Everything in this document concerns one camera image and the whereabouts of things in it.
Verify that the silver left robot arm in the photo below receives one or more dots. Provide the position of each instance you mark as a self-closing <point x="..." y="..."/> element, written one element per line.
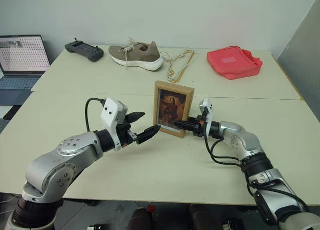
<point x="50" y="165"/>

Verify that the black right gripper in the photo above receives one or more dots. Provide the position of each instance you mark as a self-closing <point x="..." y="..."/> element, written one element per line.
<point x="200" y="128"/>

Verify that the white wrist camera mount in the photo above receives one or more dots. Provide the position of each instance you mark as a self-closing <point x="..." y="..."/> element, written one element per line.
<point x="209" y="114"/>
<point x="110" y="112"/>

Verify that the open blue laptop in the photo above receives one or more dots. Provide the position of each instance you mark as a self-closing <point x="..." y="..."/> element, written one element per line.
<point x="22" y="54"/>

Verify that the dark rounded shape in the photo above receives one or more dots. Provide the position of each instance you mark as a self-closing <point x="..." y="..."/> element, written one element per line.
<point x="141" y="218"/>
<point x="206" y="217"/>

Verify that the red fabric bag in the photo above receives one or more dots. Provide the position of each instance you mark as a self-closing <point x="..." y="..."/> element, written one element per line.
<point x="232" y="62"/>

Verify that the wooden picture frame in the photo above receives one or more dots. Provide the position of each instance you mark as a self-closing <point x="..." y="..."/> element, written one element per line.
<point x="186" y="94"/>

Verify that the grey panel board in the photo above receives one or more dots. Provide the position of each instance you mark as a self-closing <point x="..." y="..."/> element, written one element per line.
<point x="302" y="57"/>

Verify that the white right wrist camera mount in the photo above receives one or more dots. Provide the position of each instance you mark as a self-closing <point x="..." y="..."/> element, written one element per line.
<point x="209" y="114"/>

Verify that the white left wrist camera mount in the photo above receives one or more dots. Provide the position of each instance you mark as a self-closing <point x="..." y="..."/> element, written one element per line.
<point x="110" y="112"/>

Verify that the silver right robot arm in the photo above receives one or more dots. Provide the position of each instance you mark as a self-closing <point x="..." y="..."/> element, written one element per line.
<point x="250" y="141"/>

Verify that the tan sneaker with white sole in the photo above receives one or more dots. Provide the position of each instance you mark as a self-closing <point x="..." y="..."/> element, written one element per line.
<point x="140" y="55"/>

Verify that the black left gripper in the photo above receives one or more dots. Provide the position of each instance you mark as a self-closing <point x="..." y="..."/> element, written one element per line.
<point x="125" y="136"/>

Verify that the dark grey handheld controller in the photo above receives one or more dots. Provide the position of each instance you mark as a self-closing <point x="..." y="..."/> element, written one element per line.
<point x="85" y="49"/>

